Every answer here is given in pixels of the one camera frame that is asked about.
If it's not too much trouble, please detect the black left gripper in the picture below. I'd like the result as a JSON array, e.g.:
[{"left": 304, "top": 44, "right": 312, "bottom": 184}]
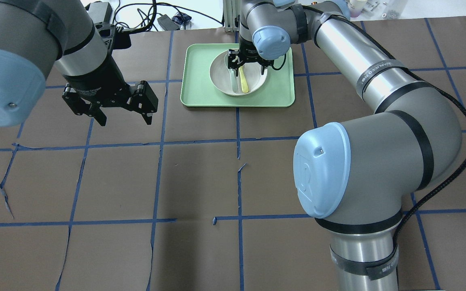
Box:
[{"left": 62, "top": 55, "right": 159, "bottom": 127}]

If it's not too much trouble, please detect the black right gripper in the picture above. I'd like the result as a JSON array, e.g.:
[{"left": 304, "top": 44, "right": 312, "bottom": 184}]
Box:
[{"left": 226, "top": 38, "right": 274, "bottom": 75}]

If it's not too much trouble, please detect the white round plate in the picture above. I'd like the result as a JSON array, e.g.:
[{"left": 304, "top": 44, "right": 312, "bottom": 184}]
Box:
[{"left": 209, "top": 50, "right": 268, "bottom": 97}]

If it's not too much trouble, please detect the yellow plastic fork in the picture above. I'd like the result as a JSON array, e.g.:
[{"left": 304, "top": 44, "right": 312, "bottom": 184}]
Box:
[{"left": 238, "top": 66, "right": 250, "bottom": 94}]

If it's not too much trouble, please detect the pale green plastic spoon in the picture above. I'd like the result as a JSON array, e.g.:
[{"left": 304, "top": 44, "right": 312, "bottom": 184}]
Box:
[{"left": 228, "top": 68, "right": 239, "bottom": 93}]

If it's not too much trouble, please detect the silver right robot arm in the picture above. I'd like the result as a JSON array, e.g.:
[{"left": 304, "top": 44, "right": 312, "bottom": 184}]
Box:
[{"left": 228, "top": 0, "right": 466, "bottom": 291}]

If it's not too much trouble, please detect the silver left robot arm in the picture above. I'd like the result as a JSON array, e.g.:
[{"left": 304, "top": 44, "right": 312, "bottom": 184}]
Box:
[{"left": 0, "top": 0, "right": 159, "bottom": 127}]

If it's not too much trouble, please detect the light green plastic tray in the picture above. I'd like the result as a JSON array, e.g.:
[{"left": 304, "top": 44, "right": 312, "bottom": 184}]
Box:
[{"left": 180, "top": 44, "right": 295, "bottom": 108}]

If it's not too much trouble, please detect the small black power brick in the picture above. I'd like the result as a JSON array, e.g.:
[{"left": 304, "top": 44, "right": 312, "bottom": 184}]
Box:
[{"left": 157, "top": 14, "right": 180, "bottom": 31}]

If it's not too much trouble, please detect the aluminium frame post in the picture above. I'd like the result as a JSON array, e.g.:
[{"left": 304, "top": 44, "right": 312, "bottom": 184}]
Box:
[{"left": 222, "top": 0, "right": 241, "bottom": 32}]

